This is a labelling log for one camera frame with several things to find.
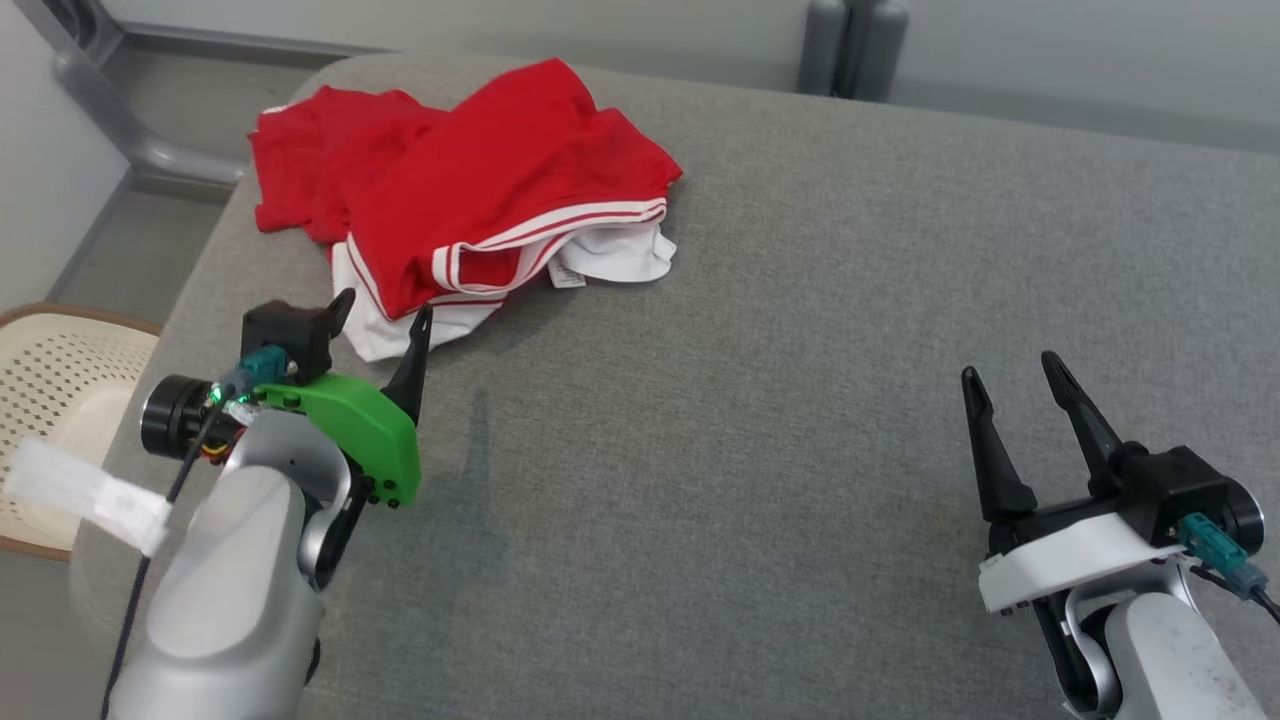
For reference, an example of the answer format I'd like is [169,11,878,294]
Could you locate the white tag on left cable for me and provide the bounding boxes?
[4,436,173,558]

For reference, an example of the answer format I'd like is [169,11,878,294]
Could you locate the cream perforated laundry basket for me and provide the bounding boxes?
[0,303,163,563]

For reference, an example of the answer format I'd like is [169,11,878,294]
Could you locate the red shorts with white bands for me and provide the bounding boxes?
[248,85,451,246]

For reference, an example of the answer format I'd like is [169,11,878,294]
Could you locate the grey double vertical post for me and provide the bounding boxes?
[797,0,912,103]

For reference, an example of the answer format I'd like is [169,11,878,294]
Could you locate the grey fabric sofa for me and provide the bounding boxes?
[70,52,1280,720]

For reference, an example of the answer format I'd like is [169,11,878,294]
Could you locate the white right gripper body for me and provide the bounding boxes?
[978,494,1192,614]

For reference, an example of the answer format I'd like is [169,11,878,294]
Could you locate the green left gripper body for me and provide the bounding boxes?
[255,373,422,510]

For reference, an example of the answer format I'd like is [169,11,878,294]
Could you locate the grey metal pipe frame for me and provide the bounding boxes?
[15,0,391,193]

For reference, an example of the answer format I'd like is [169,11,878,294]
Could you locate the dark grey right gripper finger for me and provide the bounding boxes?
[961,366,1039,524]
[1040,350,1124,492]

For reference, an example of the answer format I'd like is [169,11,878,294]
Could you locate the red jersey with white sleeves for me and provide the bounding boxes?
[330,57,685,363]

